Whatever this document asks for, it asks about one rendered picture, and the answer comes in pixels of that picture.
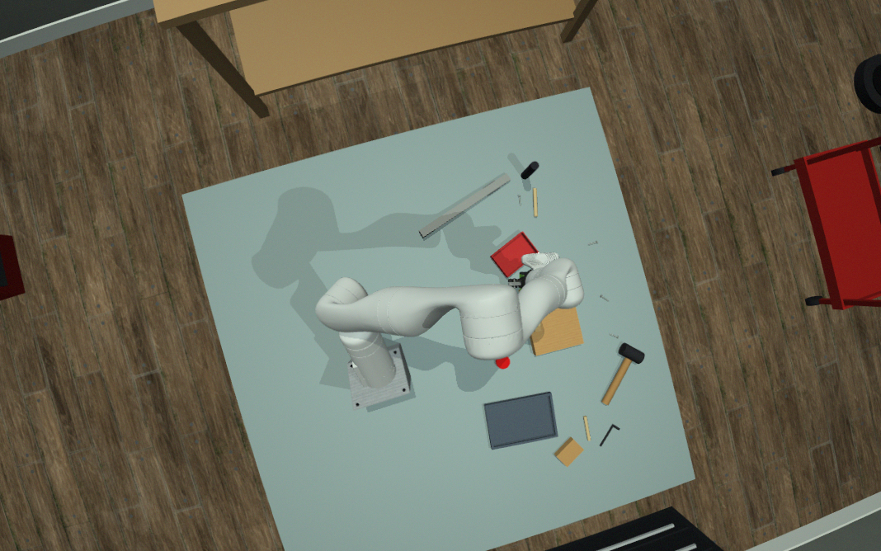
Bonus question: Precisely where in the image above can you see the light brown wooden board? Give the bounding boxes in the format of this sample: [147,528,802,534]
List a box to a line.
[530,307,584,356]

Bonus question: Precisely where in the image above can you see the black mallet with wooden handle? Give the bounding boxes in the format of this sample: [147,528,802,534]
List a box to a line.
[602,343,645,405]

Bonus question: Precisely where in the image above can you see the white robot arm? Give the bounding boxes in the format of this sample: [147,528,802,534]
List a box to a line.
[316,252,584,389]

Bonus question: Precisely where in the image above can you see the red open tray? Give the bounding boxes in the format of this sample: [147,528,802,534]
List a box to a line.
[490,231,539,277]

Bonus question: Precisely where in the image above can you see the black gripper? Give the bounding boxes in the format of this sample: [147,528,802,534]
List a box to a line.
[508,270,532,288]

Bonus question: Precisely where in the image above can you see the black cylinder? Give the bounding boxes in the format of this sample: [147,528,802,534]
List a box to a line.
[521,161,539,179]

